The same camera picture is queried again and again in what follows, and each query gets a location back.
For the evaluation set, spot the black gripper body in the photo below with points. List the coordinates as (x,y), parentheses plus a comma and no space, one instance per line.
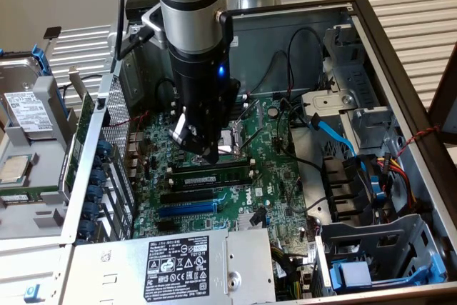
(203,87)

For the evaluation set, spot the green RAM stick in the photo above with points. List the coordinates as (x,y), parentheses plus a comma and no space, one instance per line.
(14,198)
(228,176)

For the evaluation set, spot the CPU socket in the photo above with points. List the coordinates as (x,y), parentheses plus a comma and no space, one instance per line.
(232,140)

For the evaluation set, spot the metal locking lever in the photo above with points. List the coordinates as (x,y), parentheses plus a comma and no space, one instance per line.
(252,140)

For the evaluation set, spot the metal socket cover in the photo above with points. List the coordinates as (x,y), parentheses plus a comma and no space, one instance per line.
(254,112)

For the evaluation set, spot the long black expansion slot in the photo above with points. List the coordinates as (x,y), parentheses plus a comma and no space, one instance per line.
(185,197)

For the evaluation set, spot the open PC case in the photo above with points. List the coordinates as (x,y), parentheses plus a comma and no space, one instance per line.
(257,62)

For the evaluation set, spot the blue expansion slot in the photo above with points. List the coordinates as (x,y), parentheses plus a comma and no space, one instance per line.
(185,209)

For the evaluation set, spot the coin cell battery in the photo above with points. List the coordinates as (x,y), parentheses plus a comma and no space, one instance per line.
(273,111)

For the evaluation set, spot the green motherboard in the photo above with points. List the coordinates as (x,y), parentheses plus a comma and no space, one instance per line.
(285,165)

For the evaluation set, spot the silver chipset heat sink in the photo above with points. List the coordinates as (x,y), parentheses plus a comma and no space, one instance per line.
(242,223)

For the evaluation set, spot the blue card retention clip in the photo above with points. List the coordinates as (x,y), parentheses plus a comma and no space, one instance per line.
(90,211)
(94,194)
(103,148)
(97,177)
(86,228)

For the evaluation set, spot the short black expansion slot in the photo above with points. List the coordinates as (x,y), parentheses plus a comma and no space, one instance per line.
(166,225)

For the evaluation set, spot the black box device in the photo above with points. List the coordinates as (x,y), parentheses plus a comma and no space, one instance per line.
(137,3)

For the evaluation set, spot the green graphics card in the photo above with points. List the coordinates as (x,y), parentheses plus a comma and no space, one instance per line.
(84,112)

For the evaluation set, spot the silver power supply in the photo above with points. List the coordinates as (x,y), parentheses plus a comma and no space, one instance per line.
(118,265)

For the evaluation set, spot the grey parts rack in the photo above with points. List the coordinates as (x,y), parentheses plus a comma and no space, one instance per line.
(46,162)

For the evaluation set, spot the silver metal disk bay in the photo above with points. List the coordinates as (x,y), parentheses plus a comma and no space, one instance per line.
(353,80)

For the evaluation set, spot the black clamp block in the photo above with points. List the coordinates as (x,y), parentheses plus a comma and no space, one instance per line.
(52,32)

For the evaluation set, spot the silver hard disk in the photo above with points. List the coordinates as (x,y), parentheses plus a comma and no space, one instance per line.
(30,110)

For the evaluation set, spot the grey disk bay cage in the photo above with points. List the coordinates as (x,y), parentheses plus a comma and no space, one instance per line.
(357,237)

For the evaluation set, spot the silver CPU chip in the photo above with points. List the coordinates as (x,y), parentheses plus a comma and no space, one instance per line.
(13,169)

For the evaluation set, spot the blue disk caddy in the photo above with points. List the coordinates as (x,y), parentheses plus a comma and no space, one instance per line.
(353,273)

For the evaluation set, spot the blue release button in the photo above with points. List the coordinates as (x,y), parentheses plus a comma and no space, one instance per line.
(32,292)

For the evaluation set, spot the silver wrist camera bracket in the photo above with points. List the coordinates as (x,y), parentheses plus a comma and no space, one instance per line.
(153,23)

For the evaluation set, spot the blue hard disk frame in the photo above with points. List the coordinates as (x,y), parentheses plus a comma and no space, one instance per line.
(41,60)

